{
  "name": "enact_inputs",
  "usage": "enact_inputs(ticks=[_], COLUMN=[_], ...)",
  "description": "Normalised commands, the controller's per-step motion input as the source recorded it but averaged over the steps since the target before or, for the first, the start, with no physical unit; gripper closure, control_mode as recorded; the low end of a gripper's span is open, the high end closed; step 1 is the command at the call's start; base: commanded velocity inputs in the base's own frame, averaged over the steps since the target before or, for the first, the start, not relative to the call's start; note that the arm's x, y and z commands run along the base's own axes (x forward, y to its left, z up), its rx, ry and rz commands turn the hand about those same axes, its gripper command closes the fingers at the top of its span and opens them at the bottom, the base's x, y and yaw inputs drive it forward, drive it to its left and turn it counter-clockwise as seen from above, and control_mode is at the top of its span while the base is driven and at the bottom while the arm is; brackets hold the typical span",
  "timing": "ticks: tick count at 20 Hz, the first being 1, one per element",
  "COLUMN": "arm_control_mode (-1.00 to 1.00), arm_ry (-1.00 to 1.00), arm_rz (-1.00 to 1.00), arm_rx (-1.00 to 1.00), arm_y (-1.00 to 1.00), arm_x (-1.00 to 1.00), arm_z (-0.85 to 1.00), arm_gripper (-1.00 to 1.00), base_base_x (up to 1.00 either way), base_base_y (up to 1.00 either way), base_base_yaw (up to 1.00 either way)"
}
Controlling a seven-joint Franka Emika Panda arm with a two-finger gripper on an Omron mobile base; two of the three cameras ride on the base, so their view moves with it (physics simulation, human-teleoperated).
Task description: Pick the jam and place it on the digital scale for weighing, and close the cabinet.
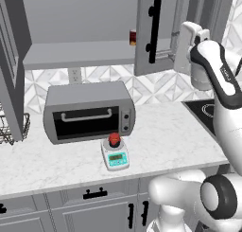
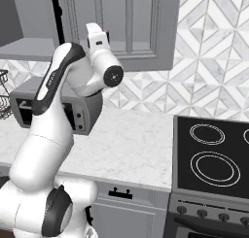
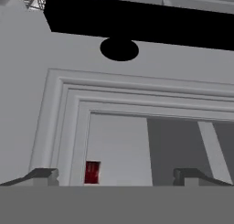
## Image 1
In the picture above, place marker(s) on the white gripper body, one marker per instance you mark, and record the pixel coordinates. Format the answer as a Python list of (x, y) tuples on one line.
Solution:
[(184, 52)]

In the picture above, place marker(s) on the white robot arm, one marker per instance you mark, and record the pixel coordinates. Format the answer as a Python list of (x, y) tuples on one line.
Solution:
[(227, 125)]

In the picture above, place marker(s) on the red jam jar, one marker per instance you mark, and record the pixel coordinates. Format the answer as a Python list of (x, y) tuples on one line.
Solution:
[(133, 38)]

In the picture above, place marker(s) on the grey open upper cabinet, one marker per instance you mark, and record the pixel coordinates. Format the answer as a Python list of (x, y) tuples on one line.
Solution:
[(78, 52)]

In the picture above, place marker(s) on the white digital scale, teal panel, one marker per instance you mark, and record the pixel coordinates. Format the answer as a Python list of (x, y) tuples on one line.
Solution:
[(116, 160)]

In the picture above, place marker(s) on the grey base cabinet door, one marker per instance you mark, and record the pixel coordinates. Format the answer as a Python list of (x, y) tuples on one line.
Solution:
[(94, 218), (151, 217)]

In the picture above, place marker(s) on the grey cabinet door, plain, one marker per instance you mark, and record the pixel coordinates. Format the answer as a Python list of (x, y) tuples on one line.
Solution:
[(11, 78)]

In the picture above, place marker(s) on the black hob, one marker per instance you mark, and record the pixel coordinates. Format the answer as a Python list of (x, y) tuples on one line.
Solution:
[(201, 114)]

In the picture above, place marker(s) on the grey toaster oven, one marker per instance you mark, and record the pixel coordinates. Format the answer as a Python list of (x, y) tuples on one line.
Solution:
[(88, 95)]

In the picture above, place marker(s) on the red and black small object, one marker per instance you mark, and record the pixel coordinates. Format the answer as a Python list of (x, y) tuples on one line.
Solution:
[(114, 139)]

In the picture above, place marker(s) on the grey drawer front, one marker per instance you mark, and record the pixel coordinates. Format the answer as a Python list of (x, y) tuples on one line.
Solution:
[(19, 205), (94, 193)]

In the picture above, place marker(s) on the white wall outlet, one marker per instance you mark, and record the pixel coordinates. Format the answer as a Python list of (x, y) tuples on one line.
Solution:
[(74, 75)]

